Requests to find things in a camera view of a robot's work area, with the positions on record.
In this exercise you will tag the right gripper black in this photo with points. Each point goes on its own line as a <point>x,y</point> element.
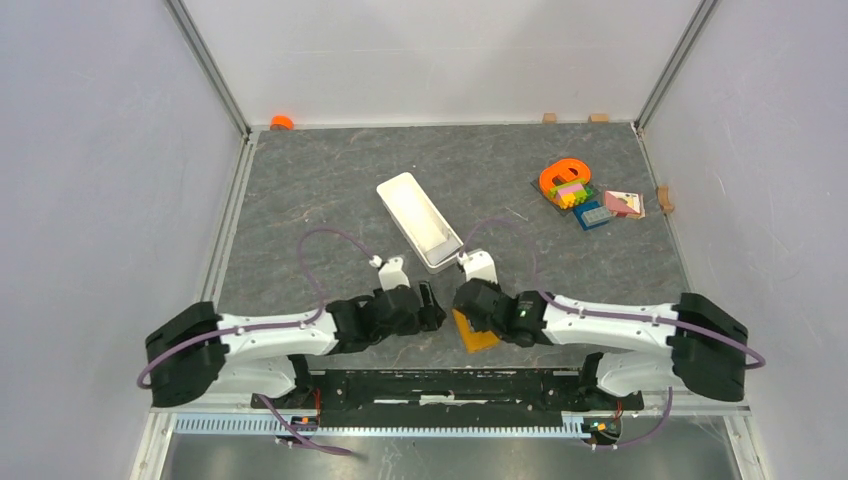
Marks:
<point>493,286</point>

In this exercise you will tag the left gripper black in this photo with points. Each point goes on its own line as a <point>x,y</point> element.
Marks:
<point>430,317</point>

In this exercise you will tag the orange card holder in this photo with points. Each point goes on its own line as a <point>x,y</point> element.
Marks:
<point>474,341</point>

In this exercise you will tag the white rectangular tray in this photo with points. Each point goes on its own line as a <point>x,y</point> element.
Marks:
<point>431,237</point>

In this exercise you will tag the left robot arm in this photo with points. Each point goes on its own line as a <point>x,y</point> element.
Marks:
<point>201,353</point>

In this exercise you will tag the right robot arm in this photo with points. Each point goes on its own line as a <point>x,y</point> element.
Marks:
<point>692,344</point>

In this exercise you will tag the colourful brick block stack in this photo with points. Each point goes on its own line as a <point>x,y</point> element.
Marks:
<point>571,194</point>

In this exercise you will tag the blue brick block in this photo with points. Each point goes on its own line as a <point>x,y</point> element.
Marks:
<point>591,215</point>

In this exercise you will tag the pink wooden puzzle block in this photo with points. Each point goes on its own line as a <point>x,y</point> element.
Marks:
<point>625,204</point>

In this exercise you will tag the wooden arch piece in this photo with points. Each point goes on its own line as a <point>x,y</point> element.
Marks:
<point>663,196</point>

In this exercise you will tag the orange round cap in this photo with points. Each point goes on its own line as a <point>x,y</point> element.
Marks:
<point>281,122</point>

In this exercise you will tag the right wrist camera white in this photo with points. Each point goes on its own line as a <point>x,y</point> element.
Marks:
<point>478,264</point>

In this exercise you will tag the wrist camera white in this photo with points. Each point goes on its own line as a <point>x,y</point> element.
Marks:
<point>478,264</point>
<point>390,272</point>

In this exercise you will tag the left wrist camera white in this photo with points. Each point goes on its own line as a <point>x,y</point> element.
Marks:
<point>390,272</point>

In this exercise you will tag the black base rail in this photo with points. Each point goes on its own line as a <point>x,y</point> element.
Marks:
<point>441,398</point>

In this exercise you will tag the orange ring toy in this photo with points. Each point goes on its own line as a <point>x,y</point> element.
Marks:
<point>561,172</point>

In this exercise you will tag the white cable comb strip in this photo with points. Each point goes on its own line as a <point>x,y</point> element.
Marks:
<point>569,427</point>

